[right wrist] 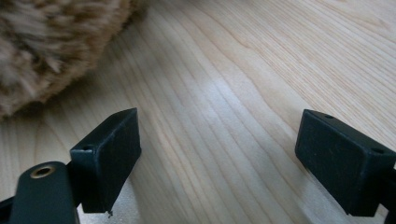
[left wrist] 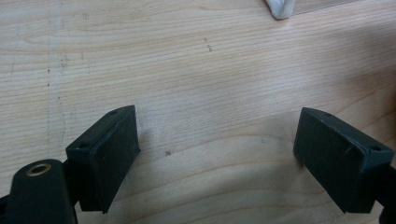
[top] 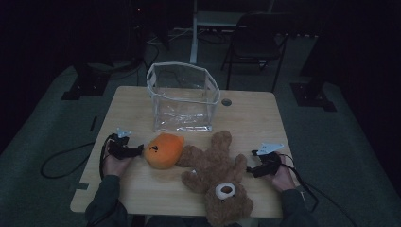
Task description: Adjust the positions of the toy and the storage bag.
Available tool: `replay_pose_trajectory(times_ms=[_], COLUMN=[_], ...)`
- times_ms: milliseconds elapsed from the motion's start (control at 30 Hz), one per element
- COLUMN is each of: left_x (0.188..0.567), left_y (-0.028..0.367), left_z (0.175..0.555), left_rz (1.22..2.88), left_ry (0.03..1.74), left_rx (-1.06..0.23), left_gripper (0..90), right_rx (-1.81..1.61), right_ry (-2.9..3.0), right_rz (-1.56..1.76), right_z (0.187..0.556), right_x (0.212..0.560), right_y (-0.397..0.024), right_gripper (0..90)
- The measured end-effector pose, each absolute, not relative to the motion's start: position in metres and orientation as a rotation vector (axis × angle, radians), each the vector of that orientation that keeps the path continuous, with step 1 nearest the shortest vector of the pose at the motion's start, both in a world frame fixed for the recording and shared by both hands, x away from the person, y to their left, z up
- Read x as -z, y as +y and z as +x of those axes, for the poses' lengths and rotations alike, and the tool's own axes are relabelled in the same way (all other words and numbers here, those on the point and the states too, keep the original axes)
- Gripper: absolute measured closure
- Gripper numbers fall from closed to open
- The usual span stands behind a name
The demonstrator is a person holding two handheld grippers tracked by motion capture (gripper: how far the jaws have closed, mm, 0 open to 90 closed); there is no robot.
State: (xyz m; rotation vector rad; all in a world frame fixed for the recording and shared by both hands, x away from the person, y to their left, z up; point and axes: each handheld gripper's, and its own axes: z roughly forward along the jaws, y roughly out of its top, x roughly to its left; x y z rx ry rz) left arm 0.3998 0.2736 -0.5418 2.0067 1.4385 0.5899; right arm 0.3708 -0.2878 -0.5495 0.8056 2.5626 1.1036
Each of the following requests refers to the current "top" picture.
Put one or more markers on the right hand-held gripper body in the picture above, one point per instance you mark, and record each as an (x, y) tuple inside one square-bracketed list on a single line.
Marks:
[(269, 162)]

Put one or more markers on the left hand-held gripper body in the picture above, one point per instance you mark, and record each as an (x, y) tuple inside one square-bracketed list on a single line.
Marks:
[(121, 150)]

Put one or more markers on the orange plush toy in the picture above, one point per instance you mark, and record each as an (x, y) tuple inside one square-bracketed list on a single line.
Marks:
[(164, 151)]

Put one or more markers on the brown teddy bear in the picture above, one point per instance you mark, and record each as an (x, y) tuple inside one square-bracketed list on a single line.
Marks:
[(217, 170)]

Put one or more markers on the person's left hand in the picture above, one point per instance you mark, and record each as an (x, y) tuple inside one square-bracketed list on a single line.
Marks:
[(114, 166)]

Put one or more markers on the person's right hand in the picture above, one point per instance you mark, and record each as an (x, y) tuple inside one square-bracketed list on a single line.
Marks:
[(283, 179)]

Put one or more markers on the round grey table grommet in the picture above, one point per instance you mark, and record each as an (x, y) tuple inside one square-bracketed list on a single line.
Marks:
[(226, 102)]

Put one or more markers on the black stand base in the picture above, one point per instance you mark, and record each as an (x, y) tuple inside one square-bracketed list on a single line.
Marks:
[(310, 96), (86, 85)]

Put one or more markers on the black folding chair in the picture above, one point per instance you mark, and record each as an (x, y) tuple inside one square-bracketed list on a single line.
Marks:
[(257, 34)]

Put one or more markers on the white desk frame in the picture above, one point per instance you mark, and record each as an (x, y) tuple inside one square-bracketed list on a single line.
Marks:
[(194, 38)]

